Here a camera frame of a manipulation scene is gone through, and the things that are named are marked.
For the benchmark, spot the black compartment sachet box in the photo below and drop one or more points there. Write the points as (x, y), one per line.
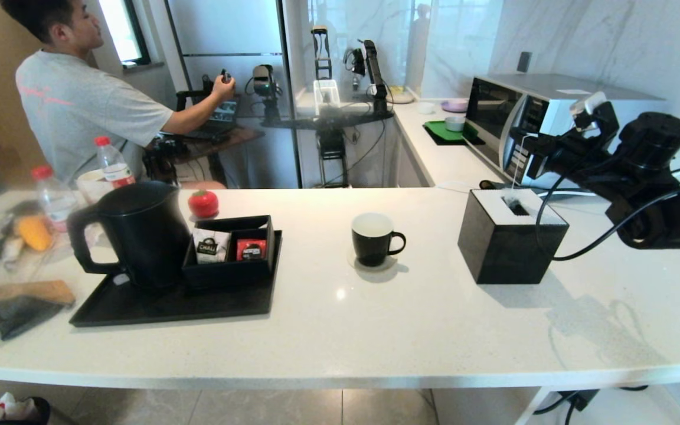
(228, 274)

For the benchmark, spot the small grey bowl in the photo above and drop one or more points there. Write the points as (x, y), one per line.
(454, 124)

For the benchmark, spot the brown wooden desk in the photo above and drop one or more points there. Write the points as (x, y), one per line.
(239, 137)

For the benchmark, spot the white paper cup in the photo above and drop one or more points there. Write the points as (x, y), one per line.
(93, 182)

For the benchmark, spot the black mug white inside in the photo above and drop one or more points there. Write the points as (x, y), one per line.
(369, 248)

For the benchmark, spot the orange yellow item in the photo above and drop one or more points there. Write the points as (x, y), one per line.
(34, 235)

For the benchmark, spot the black waste bin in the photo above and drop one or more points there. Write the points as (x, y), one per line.
(42, 410)

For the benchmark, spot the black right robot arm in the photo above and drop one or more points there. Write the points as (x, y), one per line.
(653, 177)

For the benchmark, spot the white crumpled paper waste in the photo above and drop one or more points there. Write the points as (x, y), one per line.
(6, 408)

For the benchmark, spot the red coffee sachet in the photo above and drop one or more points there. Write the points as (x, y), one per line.
(251, 251)

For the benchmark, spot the black tissue box white top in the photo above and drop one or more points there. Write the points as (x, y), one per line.
(505, 248)

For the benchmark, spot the round clear coaster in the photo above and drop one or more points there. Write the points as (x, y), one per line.
(352, 262)

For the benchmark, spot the black serving tray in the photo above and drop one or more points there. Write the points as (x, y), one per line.
(198, 304)

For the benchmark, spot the dark wall socket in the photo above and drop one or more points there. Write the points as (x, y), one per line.
(523, 62)

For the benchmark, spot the purple plate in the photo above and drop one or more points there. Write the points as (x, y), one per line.
(455, 105)

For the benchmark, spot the brown cork pad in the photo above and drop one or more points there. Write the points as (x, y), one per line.
(39, 292)

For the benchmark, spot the red tomato shaped ornament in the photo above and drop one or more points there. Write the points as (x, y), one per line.
(203, 204)

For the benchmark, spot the white base cabinet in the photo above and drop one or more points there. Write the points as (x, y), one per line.
(411, 171)

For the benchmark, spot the small white bowl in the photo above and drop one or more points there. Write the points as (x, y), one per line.
(425, 108)

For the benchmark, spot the man in grey t-shirt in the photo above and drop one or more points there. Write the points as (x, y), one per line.
(80, 112)

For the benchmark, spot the black cloth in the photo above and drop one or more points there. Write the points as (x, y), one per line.
(3, 319)

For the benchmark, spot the black clamp frame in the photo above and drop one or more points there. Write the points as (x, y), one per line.
(316, 59)

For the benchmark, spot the green tray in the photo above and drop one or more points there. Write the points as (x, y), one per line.
(440, 133)

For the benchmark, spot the black laptop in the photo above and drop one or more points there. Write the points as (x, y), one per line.
(222, 115)

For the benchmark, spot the clear water bottle red cap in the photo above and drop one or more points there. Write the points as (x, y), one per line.
(54, 200)
(114, 167)

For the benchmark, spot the black framed window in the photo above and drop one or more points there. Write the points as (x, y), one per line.
(117, 29)

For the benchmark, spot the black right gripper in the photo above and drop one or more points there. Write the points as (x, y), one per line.
(564, 156)

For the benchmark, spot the white tea bag packet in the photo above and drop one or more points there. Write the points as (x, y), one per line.
(210, 248)

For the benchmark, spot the silver microwave oven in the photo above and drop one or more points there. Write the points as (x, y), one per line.
(493, 118)

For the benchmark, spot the black electric kettle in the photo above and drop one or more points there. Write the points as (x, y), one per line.
(145, 236)

